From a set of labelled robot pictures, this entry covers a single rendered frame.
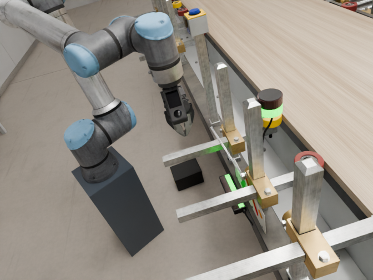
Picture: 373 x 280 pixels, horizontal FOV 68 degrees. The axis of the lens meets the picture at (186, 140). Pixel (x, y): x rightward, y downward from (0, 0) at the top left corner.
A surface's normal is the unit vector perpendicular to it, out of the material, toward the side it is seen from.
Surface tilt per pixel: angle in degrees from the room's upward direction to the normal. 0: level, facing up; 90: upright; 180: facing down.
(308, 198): 90
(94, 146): 88
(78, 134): 5
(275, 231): 0
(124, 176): 90
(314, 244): 0
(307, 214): 90
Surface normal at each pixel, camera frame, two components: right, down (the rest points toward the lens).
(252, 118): 0.22, 0.61
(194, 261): -0.21, -0.74
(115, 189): 0.62, 0.40
